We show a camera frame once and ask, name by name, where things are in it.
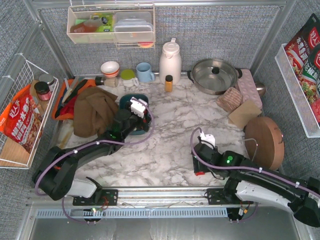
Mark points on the red capsule right lower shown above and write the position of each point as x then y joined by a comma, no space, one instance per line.
199,173

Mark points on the white mesh basket right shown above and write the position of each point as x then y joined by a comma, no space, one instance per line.
301,105

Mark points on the white orange bowl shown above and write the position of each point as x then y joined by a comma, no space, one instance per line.
110,69

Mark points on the orange tray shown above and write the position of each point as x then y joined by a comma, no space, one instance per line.
64,87

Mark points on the round wooden board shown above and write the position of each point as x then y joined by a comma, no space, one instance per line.
264,142

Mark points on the white thermos jug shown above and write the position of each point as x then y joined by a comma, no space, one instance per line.
170,62

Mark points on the red seasoning packets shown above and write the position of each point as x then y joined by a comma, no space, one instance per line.
303,52

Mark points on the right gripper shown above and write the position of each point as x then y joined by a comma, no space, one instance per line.
198,163

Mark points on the pepper grinder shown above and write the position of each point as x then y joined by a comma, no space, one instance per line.
108,82

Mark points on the brown paper square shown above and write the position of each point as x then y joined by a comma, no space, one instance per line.
244,113

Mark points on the teal storage basket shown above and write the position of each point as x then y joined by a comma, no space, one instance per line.
122,105

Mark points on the silver lidded jar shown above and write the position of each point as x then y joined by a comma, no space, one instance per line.
49,79

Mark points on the white wire basket left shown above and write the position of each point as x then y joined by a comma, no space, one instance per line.
12,154

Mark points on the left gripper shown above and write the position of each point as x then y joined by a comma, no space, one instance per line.
144,121

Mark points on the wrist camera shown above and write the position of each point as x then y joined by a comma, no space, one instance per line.
138,107
208,139

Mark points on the green packaged bottle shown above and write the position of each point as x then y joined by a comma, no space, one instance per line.
107,22

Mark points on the silver ladle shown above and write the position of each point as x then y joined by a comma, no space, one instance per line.
261,88

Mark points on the brown cloth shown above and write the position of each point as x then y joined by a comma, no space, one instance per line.
94,111

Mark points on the steel pot with lid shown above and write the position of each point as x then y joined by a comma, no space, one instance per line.
214,76

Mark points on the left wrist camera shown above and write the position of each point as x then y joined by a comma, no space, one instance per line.
138,107

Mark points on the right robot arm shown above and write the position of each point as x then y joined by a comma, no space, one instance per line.
247,182

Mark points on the pink egg tray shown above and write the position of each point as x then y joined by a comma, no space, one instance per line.
246,86

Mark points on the blue mug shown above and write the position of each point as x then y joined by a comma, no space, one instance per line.
144,73

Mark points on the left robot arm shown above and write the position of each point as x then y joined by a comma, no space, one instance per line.
55,176

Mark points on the white handled knife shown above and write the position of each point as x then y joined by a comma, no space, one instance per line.
70,89

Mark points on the cream wall shelf basket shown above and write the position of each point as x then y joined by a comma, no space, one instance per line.
81,29

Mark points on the green lid cup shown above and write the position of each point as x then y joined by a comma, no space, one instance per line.
129,78

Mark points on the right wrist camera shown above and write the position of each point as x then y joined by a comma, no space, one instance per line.
208,139

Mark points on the orange spice bottle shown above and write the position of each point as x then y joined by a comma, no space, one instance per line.
168,86

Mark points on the striped pink cloth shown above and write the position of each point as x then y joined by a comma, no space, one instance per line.
230,100

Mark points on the clear plastic containers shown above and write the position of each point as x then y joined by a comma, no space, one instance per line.
133,26

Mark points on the red snack bag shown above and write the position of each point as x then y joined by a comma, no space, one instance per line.
20,121

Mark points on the red cloth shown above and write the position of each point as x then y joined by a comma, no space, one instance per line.
67,112

